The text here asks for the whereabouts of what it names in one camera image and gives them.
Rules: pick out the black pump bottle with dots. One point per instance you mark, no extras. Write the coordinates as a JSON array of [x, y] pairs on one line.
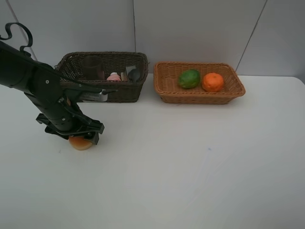
[[131, 74]]

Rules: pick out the pink lotion bottle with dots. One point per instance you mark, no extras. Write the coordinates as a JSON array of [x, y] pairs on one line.
[[114, 76]]

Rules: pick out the light orange wicker basket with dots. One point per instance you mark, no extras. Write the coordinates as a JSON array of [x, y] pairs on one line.
[[166, 75]]

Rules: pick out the translucent purple plastic cup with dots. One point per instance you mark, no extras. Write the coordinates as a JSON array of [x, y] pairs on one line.
[[93, 68]]

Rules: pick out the green lime fruit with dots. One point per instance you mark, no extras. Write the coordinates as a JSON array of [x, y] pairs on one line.
[[189, 79]]

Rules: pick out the orange tangerine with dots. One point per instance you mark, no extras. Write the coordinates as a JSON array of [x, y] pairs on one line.
[[213, 82]]

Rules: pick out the dark brown wicker basket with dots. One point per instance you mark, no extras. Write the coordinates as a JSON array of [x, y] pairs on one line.
[[126, 91]]

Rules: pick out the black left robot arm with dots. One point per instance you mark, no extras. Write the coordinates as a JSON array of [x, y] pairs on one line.
[[41, 84]]

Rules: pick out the round bread bun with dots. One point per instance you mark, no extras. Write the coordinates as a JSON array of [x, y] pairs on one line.
[[79, 143]]

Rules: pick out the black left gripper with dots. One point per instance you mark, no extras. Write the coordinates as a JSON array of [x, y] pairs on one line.
[[64, 118]]

